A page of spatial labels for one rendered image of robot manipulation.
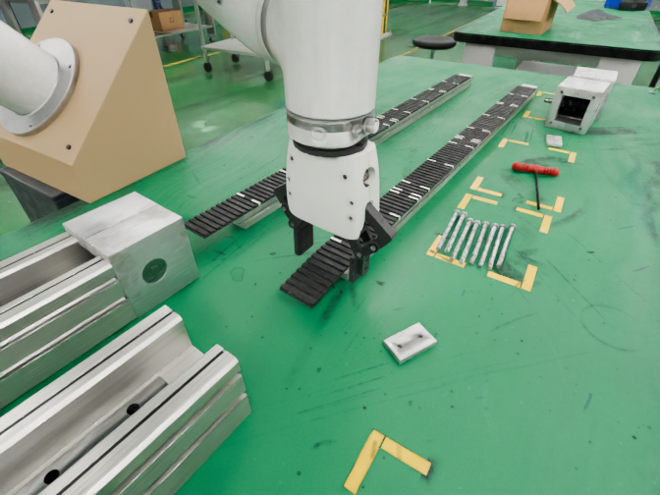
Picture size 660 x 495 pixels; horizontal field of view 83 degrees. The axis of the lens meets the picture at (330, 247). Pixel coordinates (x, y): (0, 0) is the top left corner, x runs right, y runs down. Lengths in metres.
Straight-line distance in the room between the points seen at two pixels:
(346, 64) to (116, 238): 0.30
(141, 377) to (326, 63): 0.30
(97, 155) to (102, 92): 0.10
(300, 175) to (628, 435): 0.39
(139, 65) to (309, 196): 0.46
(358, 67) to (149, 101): 0.52
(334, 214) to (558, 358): 0.28
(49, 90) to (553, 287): 0.84
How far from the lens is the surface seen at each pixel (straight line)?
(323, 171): 0.37
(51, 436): 0.36
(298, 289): 0.45
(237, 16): 0.40
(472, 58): 2.41
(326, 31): 0.32
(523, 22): 2.39
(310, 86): 0.33
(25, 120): 0.86
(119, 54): 0.77
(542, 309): 0.52
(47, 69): 0.84
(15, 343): 0.45
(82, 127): 0.75
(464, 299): 0.50
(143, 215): 0.49
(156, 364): 0.38
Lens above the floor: 1.12
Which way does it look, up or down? 39 degrees down
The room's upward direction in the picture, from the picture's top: straight up
